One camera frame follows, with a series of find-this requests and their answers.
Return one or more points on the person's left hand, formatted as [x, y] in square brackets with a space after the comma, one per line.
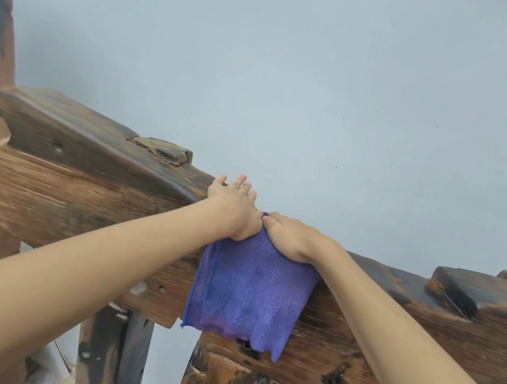
[232, 210]

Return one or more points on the person's right hand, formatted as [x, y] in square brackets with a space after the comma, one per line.
[298, 243]

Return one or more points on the person's left thumb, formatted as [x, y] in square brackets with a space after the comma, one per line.
[257, 221]

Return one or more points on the person's left middle finger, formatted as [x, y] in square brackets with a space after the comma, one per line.
[246, 189]

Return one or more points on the person's left little finger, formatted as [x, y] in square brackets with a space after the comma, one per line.
[219, 182]

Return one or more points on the person's right thumb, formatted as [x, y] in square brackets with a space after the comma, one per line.
[268, 223]

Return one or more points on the purple microfiber cloth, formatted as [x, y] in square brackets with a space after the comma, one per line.
[248, 293]

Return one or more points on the person's left forearm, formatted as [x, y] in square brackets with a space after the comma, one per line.
[80, 268]

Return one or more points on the person's right forearm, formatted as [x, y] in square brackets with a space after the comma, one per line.
[409, 360]

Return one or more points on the dark wooden upright slat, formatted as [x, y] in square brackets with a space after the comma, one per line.
[114, 358]

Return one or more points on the white plastic object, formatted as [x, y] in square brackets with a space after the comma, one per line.
[55, 359]

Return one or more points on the dark wooden top rail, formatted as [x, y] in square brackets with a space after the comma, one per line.
[91, 194]

